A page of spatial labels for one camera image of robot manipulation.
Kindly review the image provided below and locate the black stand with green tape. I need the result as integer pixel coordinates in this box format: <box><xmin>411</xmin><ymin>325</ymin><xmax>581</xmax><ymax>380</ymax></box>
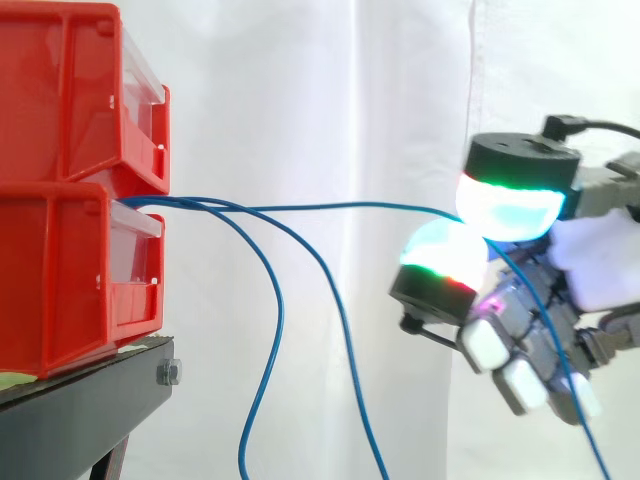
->
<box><xmin>0</xmin><ymin>332</ymin><xmax>184</xmax><ymax>480</ymax></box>

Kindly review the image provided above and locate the blue cable bundle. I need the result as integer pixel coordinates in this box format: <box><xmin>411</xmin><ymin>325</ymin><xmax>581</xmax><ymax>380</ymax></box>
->
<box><xmin>119</xmin><ymin>195</ymin><xmax>391</xmax><ymax>480</ymax></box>

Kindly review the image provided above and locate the red plastic bin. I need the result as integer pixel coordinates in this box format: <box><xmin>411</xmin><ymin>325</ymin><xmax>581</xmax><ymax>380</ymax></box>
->
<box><xmin>0</xmin><ymin>2</ymin><xmax>172</xmax><ymax>197</ymax></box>
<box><xmin>0</xmin><ymin>180</ymin><xmax>167</xmax><ymax>380</ymax></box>

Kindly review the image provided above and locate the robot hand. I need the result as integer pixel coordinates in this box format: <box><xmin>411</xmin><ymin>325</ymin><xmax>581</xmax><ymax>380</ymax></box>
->
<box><xmin>389</xmin><ymin>130</ymin><xmax>640</xmax><ymax>427</ymax></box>

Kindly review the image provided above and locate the thin black cable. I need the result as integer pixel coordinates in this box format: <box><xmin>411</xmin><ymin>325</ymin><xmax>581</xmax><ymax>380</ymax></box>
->
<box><xmin>543</xmin><ymin>114</ymin><xmax>640</xmax><ymax>146</ymax></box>

